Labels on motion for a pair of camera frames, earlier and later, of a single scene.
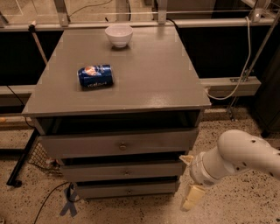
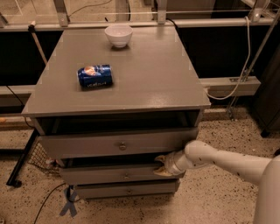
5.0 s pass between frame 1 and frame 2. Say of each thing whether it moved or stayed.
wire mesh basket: stayed
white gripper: moved
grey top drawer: stayed
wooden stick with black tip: stayed
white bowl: stayed
